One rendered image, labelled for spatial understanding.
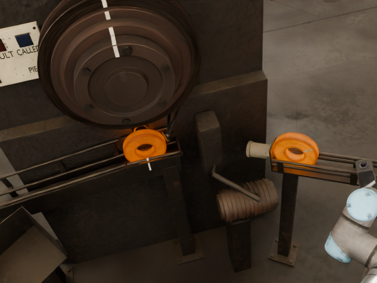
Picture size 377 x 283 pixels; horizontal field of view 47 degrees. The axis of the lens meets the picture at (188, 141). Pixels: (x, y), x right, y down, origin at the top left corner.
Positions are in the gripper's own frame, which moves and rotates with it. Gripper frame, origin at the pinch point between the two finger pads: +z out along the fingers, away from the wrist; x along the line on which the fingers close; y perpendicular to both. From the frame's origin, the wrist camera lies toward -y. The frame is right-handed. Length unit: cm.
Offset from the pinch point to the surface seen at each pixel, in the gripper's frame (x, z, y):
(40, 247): -104, -40, 1
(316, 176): -18.3, 6.8, -7.0
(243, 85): -34, -5, -42
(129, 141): -72, -25, -29
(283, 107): -53, 115, -52
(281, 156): -28.0, 2.9, -15.8
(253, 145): -36.6, 1.2, -21.6
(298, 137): -19.4, -3.0, -20.6
